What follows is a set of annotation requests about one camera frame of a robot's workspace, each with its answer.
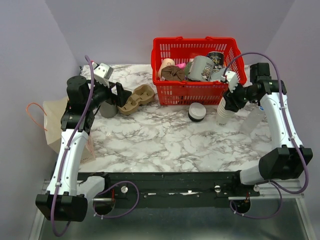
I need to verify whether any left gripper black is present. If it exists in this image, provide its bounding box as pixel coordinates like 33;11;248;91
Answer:
85;78;132;110

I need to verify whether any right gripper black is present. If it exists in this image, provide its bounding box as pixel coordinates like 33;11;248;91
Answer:
222;79;257;113

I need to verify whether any stack of white paper cups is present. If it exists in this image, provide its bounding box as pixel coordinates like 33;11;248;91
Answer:
215;97;235;126

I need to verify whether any brown cardboard cup carrier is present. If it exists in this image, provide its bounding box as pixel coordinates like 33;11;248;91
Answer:
117;84;155;116

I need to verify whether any stack of white lids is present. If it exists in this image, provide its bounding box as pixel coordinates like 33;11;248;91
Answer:
188;102;207;122

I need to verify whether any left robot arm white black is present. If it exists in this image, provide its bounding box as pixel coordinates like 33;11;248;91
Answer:
35;75;132;222

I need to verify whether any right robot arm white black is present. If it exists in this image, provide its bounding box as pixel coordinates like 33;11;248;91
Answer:
216;63;313;196

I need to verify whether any white paper takeout bag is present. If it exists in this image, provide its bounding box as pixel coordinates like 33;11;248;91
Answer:
26;96;97;165

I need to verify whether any grey felt straw holder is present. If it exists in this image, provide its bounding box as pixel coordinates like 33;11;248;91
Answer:
99;101;118;119

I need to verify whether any clear plastic water bottle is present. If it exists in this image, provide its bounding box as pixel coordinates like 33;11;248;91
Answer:
240;106;265;135

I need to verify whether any grey pouch in basket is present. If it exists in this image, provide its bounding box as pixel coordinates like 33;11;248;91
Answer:
209;68;225;82

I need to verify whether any black printed cup in basket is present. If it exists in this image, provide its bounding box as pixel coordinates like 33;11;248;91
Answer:
206;51;225;70

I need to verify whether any grey printed cup in basket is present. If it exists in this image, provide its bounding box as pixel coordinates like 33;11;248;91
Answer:
187;55;214;82

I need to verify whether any brown fabric scrunchie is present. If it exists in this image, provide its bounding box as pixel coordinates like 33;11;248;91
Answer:
160;65;185;82

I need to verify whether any beige cup in basket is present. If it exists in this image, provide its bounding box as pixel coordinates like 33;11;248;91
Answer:
158;58;176;79

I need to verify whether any pink item in basket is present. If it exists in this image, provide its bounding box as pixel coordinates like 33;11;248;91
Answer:
175;62;187;69

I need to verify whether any red plastic shopping basket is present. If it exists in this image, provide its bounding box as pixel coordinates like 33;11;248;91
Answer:
151;36;247;106

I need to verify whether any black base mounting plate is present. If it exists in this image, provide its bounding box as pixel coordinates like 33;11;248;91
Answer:
77;171;260;209

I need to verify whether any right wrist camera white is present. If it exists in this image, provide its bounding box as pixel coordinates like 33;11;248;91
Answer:
220;70;239;93

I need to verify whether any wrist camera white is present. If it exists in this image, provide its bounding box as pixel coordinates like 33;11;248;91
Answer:
91;61;114;88
220;70;239;93

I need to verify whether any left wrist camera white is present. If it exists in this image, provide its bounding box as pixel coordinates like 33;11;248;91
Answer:
91;61;114;88

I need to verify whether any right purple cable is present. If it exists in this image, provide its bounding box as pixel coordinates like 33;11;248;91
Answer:
224;51;310;220

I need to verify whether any purple cable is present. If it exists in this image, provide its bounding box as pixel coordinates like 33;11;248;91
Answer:
224;51;310;220
49;54;140;237

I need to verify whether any aluminium rail frame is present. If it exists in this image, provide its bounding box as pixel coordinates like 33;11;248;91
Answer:
27;178;316;240

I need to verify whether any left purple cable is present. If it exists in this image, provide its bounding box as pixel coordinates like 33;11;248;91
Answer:
49;54;140;237

